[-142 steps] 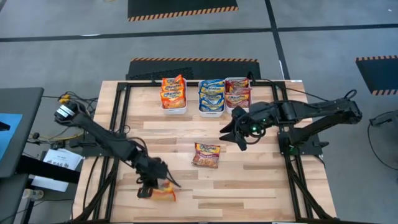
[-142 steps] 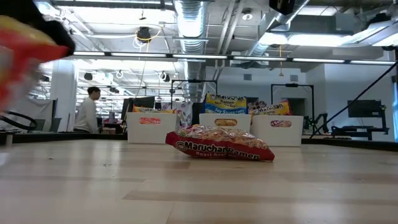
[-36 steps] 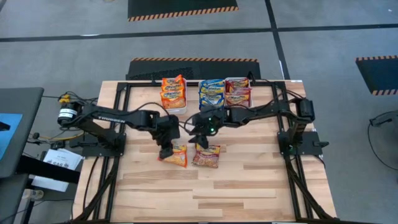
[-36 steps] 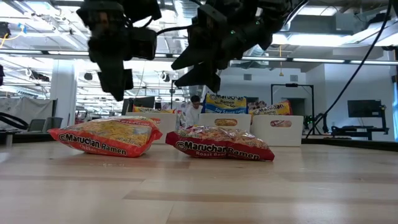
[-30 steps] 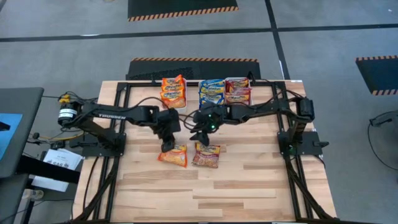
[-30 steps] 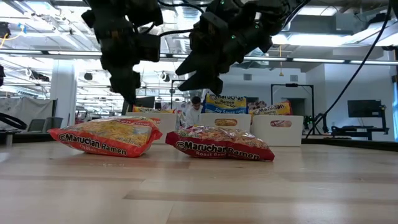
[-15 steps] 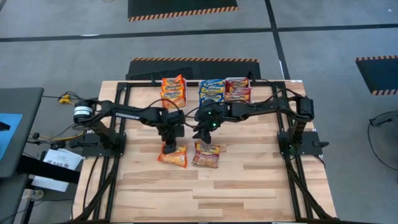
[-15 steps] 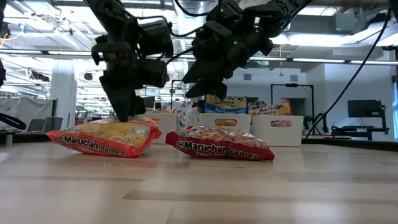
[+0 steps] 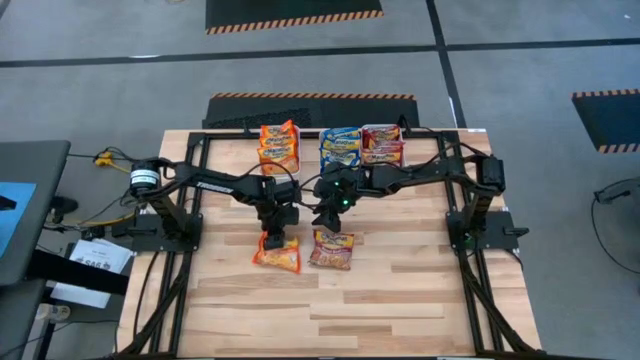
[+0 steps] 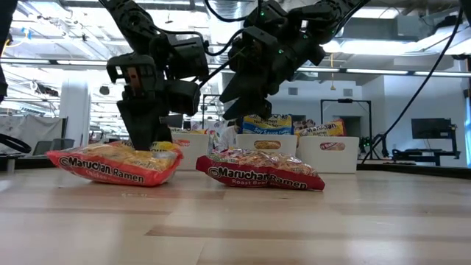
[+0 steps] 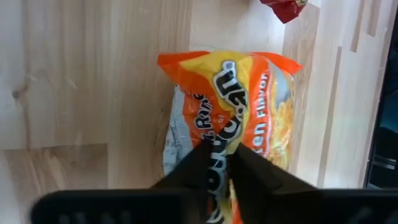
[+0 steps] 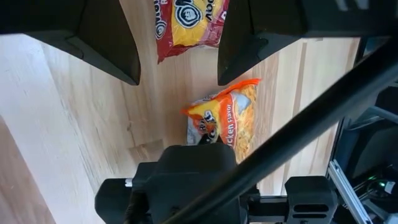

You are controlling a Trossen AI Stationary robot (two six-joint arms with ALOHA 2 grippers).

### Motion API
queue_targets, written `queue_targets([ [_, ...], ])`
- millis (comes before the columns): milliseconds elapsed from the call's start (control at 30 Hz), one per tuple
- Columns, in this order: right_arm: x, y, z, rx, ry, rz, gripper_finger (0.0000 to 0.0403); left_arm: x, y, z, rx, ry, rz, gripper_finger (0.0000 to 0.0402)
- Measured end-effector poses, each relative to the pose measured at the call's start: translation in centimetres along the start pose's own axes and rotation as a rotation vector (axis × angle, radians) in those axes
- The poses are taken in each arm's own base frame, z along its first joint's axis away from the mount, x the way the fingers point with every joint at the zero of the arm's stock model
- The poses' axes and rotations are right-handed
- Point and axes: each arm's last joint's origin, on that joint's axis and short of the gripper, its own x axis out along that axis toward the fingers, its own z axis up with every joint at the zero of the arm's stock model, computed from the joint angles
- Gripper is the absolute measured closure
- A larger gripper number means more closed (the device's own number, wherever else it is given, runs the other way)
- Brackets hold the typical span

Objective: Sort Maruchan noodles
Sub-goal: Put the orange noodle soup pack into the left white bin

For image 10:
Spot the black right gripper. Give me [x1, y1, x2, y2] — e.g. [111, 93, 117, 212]
[219, 26, 327, 121]

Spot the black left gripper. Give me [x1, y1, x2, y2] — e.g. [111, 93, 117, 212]
[106, 53, 173, 152]

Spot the red-orange chicken ramen pack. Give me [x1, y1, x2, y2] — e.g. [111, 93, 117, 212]
[46, 141, 184, 188]

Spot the black computer monitor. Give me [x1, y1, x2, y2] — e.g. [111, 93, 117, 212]
[160, 113, 184, 129]

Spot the white printed plastic bag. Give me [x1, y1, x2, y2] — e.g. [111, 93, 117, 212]
[208, 119, 239, 152]

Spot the brown patterned cushion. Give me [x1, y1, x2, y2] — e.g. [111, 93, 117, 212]
[293, 119, 316, 130]

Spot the white building column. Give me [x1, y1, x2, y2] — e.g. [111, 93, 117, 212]
[58, 79, 92, 148]

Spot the grey office chair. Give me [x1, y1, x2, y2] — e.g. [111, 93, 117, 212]
[32, 138, 54, 157]
[51, 138, 77, 152]

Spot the long ceiling light strip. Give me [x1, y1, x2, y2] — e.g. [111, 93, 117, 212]
[0, 57, 471, 78]

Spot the white cloth cover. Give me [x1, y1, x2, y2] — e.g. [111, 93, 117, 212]
[0, 116, 69, 155]

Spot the black TV stand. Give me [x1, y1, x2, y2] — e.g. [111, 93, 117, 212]
[392, 124, 461, 167]

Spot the yellow hanging cord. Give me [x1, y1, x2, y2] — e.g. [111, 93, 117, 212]
[329, 53, 336, 91]

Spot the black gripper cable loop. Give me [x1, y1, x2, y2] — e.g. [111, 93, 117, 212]
[198, 0, 264, 89]

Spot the black metal frame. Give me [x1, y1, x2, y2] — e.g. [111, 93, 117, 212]
[320, 98, 372, 139]

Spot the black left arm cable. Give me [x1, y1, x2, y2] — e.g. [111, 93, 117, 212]
[0, 132, 33, 154]

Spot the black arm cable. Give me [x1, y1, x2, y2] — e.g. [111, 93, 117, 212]
[0, 132, 33, 154]
[360, 5, 464, 165]

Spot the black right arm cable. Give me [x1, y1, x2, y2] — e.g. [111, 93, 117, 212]
[360, 5, 464, 165]

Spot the black wall-side TV screen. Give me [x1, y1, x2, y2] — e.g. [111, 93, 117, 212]
[411, 117, 457, 140]

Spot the black aluminium table rail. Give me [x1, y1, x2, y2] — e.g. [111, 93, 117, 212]
[0, 153, 471, 181]

